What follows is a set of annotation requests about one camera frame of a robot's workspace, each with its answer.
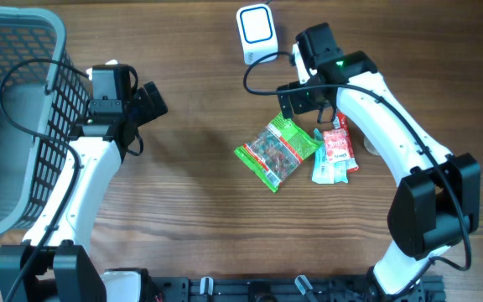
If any red snack stick packet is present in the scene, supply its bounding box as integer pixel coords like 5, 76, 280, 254
333, 112, 359, 172

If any green gummy candy bag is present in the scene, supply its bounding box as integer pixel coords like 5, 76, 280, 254
234, 112, 322, 193

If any red tissue pack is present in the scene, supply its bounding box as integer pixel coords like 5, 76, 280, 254
323, 129, 350, 163

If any teal snack packet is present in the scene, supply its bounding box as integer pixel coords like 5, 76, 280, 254
312, 128, 348, 185

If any green lid spice jar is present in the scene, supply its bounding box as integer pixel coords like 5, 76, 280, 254
363, 136, 380, 156

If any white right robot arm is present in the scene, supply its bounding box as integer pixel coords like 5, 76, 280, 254
278, 23, 480, 301

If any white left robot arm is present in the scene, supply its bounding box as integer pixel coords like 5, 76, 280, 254
0, 64, 168, 301

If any white barcode scanner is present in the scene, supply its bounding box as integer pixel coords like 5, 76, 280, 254
236, 3, 278, 65

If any grey plastic shopping basket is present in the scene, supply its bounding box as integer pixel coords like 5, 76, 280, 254
0, 7, 89, 236

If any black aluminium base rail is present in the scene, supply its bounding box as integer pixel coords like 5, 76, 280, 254
151, 274, 448, 302

